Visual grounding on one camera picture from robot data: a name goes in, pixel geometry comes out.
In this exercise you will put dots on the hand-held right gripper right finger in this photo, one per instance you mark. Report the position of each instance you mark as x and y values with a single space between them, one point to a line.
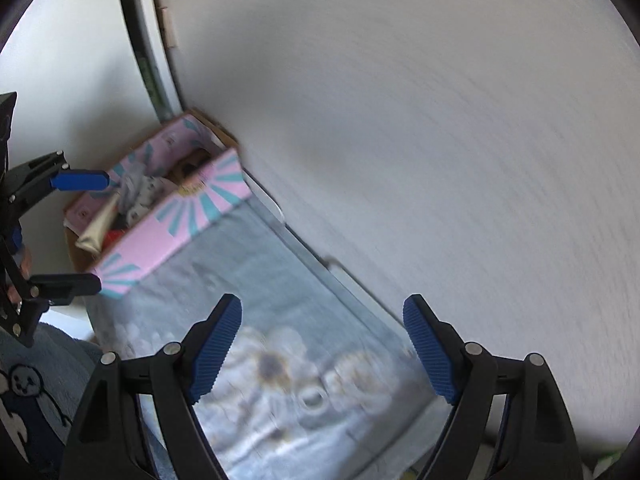
430 350

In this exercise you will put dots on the grey floral tablecloth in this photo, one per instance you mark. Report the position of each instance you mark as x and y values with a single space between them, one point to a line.
240 280

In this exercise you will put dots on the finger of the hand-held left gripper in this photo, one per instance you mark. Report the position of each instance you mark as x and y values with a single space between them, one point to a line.
82 180
70 285

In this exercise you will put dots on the dark frame strip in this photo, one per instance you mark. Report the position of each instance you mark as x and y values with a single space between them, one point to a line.
150 60

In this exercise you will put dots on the white desktop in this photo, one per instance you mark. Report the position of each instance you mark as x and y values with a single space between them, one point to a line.
292 236

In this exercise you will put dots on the beige soft pouch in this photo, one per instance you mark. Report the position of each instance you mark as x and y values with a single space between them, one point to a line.
95 232

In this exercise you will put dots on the pink cardboard box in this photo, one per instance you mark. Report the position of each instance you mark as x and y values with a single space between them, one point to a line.
165 240

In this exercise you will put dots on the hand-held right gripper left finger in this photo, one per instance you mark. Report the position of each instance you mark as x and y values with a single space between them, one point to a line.
215 345

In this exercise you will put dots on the grey printed fleece cloth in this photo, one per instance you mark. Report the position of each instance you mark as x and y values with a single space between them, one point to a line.
35 400

